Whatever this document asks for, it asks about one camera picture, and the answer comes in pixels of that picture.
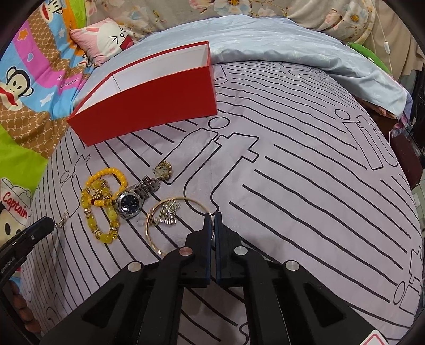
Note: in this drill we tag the small gold brooch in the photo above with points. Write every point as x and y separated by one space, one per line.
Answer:
163 170

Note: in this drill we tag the light blue blanket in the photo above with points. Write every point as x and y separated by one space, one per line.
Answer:
282 43

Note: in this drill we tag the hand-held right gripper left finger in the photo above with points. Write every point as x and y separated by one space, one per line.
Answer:
208 242

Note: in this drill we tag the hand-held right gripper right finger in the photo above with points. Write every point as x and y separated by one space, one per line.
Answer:
218 242

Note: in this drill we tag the silver wrist watch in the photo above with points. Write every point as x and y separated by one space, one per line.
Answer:
129 202

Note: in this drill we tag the pink bunny pillow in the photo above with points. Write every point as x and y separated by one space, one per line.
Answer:
106 36

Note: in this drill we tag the floral quilt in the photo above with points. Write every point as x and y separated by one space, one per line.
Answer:
315 10

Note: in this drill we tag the red cardboard box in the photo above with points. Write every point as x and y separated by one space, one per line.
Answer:
149 102

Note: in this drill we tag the green plush cushion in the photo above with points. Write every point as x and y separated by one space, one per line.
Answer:
368 53

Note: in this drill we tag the cartoon monkey blanket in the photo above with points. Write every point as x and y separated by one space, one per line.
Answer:
30 66

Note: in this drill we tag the dark red cloth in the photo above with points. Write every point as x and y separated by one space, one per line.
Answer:
401 149

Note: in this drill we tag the silver earring cluster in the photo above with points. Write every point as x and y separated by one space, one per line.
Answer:
167 212

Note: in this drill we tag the beige curtain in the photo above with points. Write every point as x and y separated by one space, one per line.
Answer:
395 26

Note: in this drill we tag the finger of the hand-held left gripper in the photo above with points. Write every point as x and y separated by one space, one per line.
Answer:
36 230

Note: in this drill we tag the red and white card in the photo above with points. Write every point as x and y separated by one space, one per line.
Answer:
375 339

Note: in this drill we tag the gold bangle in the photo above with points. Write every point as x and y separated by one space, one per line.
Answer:
149 229

